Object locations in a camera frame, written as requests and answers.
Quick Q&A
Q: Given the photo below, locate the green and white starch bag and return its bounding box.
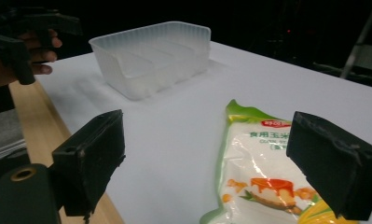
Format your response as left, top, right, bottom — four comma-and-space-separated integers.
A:
200, 99, 362, 224

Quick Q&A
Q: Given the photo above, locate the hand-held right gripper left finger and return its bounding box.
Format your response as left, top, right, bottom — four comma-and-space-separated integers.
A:
51, 108, 127, 222

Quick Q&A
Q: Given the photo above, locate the translucent white plastic container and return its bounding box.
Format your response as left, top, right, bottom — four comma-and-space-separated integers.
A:
88, 21, 213, 102

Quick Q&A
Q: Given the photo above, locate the grey cloth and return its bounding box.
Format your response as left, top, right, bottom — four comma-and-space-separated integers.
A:
0, 107, 27, 163

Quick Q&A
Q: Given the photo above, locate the metal stand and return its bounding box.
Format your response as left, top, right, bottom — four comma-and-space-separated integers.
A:
312, 0, 372, 86

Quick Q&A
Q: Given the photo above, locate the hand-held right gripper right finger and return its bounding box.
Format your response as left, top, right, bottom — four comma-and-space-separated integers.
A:
285, 110, 372, 221

